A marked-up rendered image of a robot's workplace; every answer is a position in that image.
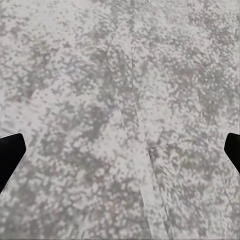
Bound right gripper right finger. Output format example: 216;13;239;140
224;132;240;173

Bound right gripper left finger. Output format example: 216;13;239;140
0;133;26;193

